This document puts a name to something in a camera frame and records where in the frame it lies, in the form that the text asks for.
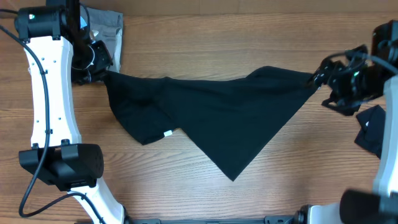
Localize black t-shirt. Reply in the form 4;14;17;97
104;66;315;180

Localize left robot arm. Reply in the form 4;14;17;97
14;1;131;223

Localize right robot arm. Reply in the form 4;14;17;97
289;20;397;223

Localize light blue printed shirt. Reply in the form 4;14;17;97
80;16;90;30

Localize grey folded garment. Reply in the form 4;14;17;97
88;8;124;72

